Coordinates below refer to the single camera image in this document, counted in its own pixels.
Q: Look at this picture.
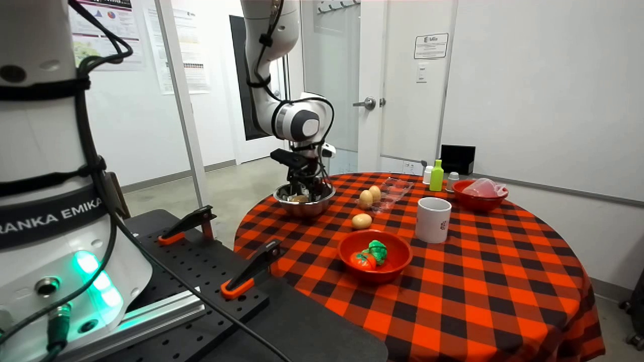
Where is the green toy vegetable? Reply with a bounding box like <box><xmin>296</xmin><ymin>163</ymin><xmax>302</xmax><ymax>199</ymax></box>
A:
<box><xmin>367</xmin><ymin>239</ymin><xmax>388</xmax><ymax>266</ymax></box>

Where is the door handle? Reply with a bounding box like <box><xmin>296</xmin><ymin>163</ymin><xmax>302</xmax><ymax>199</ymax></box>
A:
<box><xmin>352</xmin><ymin>96</ymin><xmax>376</xmax><ymax>110</ymax></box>

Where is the black orange clamp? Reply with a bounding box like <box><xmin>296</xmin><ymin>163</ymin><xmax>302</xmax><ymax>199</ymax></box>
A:
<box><xmin>219</xmin><ymin>241</ymin><xmax>281</xmax><ymax>299</ymax></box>
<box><xmin>156</xmin><ymin>205</ymin><xmax>215</xmax><ymax>248</ymax></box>

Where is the orange toy fruit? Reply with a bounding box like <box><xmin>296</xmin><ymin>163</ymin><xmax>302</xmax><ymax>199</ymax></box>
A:
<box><xmin>352</xmin><ymin>249</ymin><xmax>377</xmax><ymax>270</ymax></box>

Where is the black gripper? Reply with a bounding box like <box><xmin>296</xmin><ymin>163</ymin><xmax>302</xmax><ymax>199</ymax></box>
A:
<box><xmin>270</xmin><ymin>145</ymin><xmax>327</xmax><ymax>191</ymax></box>

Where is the pink cloth in bowl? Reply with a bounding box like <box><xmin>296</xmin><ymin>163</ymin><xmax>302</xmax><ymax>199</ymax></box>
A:
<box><xmin>464</xmin><ymin>177</ymin><xmax>508</xmax><ymax>198</ymax></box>

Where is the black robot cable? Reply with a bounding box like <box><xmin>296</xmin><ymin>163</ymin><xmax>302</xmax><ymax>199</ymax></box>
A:
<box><xmin>0</xmin><ymin>0</ymin><xmax>289</xmax><ymax>362</ymax></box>

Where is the beige egg on table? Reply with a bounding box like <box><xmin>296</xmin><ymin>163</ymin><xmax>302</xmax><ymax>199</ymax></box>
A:
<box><xmin>352</xmin><ymin>213</ymin><xmax>371</xmax><ymax>229</ymax></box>

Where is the beige egg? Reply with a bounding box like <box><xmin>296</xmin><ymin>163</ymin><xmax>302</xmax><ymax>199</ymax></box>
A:
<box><xmin>288</xmin><ymin>195</ymin><xmax>307</xmax><ymax>204</ymax></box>
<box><xmin>352</xmin><ymin>213</ymin><xmax>371</xmax><ymax>229</ymax></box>
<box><xmin>367</xmin><ymin>186</ymin><xmax>382</xmax><ymax>204</ymax></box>
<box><xmin>359</xmin><ymin>189</ymin><xmax>374</xmax><ymax>208</ymax></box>

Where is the white door sign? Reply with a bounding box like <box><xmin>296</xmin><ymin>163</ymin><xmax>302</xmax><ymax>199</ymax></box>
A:
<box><xmin>412</xmin><ymin>33</ymin><xmax>449</xmax><ymax>61</ymax></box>

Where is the white mug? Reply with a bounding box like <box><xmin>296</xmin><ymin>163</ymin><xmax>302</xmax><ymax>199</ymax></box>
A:
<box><xmin>414</xmin><ymin>198</ymin><xmax>452</xmax><ymax>243</ymax></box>

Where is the silver metal basin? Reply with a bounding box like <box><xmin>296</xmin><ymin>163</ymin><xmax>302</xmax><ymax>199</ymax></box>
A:
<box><xmin>273</xmin><ymin>186</ymin><xmax>336</xmax><ymax>220</ymax></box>

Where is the green bottle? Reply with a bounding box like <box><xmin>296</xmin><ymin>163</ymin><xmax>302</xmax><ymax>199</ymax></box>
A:
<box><xmin>429</xmin><ymin>159</ymin><xmax>444</xmax><ymax>193</ymax></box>

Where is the red bowl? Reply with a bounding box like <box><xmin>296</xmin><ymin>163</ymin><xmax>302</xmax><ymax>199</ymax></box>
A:
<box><xmin>455</xmin><ymin>178</ymin><xmax>505</xmax><ymax>213</ymax></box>

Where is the white small bottle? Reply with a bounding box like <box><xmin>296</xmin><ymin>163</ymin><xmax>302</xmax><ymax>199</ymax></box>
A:
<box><xmin>423</xmin><ymin>165</ymin><xmax>432</xmax><ymax>186</ymax></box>

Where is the black box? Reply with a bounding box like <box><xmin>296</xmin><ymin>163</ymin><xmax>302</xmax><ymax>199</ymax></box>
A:
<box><xmin>441</xmin><ymin>145</ymin><xmax>475</xmax><ymax>174</ymax></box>

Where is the orange plastic bowl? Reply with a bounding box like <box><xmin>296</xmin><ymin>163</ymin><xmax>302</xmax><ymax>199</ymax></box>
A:
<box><xmin>337</xmin><ymin>229</ymin><xmax>412</xmax><ymax>283</ymax></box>

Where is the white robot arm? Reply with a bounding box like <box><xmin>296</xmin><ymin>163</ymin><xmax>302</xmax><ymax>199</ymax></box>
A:
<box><xmin>239</xmin><ymin>0</ymin><xmax>333</xmax><ymax>198</ymax></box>

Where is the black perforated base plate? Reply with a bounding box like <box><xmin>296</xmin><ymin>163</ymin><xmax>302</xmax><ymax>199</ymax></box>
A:
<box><xmin>99</xmin><ymin>232</ymin><xmax>273</xmax><ymax>362</ymax></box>

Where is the orange black plaid tablecloth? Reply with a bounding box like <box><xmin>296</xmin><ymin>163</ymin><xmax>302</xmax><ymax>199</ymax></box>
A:
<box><xmin>233</xmin><ymin>173</ymin><xmax>606</xmax><ymax>362</ymax></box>

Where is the wall poster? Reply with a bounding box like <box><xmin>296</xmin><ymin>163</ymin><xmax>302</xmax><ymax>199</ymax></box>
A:
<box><xmin>68</xmin><ymin>0</ymin><xmax>143</xmax><ymax>70</ymax></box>

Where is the aluminium rail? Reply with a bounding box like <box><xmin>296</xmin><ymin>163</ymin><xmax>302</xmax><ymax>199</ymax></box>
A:
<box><xmin>56</xmin><ymin>291</ymin><xmax>205</xmax><ymax>362</ymax></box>

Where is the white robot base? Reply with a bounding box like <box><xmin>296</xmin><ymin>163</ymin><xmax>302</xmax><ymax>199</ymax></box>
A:
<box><xmin>0</xmin><ymin>0</ymin><xmax>151</xmax><ymax>362</ymax></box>

